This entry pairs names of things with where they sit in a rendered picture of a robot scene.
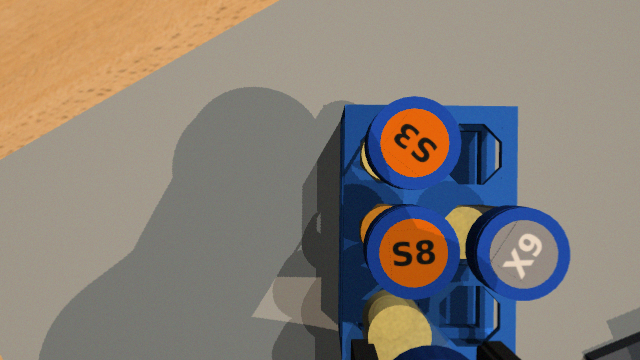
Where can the blue tube rack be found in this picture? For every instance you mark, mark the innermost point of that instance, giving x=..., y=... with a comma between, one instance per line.
x=467, y=313

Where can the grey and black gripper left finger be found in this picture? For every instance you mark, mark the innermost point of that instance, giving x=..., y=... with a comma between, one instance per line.
x=362, y=350

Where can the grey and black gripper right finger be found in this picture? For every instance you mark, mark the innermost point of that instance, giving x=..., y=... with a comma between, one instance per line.
x=494, y=350

